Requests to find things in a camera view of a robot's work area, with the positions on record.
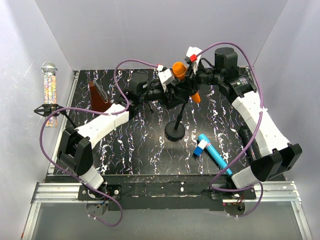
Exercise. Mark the shock mount tripod stand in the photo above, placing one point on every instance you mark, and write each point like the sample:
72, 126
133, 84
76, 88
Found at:
47, 108

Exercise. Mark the cyan toy microphone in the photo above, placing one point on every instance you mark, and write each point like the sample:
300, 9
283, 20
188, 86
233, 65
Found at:
212, 151

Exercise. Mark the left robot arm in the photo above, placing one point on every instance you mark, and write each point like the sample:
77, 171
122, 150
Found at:
77, 143

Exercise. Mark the round base stand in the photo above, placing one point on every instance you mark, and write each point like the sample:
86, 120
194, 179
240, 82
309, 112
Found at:
174, 130

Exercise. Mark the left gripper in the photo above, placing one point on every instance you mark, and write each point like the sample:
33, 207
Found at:
173, 99

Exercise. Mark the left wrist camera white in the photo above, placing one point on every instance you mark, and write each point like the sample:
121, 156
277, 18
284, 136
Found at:
165, 78

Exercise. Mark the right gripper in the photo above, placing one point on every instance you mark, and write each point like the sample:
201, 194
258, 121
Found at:
186, 85

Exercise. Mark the blue white block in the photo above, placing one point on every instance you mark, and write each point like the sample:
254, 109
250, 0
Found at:
200, 147

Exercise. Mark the glitter silver microphone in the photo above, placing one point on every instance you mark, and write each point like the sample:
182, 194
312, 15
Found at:
49, 71

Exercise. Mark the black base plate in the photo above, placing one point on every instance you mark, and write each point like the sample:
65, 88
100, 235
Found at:
160, 192

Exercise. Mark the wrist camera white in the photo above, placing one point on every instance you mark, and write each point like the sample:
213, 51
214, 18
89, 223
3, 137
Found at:
165, 78
192, 57

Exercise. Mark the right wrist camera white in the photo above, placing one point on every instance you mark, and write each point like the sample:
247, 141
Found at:
192, 57

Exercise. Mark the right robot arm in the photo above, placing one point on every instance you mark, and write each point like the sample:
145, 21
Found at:
278, 155

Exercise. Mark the brown red box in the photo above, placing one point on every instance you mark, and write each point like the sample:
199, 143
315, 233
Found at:
99, 101

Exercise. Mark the aluminium frame rail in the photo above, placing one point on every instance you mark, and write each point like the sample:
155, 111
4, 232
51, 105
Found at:
274, 191

